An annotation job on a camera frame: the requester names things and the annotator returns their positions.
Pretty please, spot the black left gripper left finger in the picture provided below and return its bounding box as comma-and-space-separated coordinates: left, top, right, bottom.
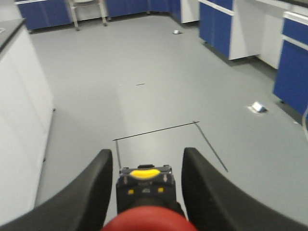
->
0, 149, 113, 231

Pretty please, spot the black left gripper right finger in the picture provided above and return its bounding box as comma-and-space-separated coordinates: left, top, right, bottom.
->
181, 147, 308, 231

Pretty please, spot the red mushroom push button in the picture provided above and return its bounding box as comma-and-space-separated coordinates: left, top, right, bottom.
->
102, 165, 196, 231

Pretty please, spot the near floor socket box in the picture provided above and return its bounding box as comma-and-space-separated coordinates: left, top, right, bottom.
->
246, 101, 268, 114

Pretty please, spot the white lab bench left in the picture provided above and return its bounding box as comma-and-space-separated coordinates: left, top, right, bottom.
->
0, 19, 54, 224

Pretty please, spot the blue cabinets right side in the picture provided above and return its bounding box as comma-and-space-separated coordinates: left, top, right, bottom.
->
197, 0, 308, 116

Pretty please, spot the blue lab cabinet row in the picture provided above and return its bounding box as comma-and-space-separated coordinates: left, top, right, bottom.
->
14, 0, 173, 30

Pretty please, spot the beige office chair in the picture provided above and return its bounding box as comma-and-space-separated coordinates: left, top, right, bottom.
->
68, 0, 108, 31

